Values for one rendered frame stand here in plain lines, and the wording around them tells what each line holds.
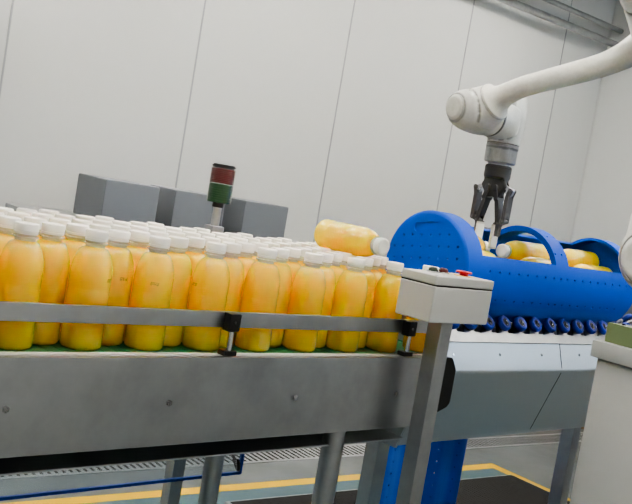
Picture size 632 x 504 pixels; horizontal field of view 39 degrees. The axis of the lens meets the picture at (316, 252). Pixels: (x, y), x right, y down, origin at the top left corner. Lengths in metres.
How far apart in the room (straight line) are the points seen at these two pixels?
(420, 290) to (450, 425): 0.65
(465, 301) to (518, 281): 0.51
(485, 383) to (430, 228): 0.44
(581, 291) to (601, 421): 0.63
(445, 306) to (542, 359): 0.78
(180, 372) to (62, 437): 0.24
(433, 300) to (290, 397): 0.36
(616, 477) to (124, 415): 1.14
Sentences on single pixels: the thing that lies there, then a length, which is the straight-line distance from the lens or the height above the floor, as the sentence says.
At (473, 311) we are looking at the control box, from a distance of 1.98.
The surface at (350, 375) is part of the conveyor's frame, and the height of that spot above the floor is 0.86.
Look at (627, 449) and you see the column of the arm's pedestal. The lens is 2.15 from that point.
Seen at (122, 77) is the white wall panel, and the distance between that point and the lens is 5.45.
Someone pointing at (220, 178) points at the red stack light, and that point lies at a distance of 2.29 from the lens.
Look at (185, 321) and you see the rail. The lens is 1.63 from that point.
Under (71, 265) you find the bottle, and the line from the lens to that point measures 1.55.
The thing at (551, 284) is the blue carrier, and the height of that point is 1.09.
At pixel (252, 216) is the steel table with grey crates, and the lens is 5.04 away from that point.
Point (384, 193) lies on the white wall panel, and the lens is 6.63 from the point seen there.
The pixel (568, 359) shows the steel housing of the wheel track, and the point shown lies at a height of 0.87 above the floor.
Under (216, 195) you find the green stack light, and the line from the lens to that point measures 2.29.
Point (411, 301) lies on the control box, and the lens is 1.90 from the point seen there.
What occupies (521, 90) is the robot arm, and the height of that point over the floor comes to 1.57.
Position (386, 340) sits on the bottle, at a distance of 2.01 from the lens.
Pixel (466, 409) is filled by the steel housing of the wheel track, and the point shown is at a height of 0.72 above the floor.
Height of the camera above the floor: 1.23
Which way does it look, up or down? 4 degrees down
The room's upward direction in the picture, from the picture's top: 10 degrees clockwise
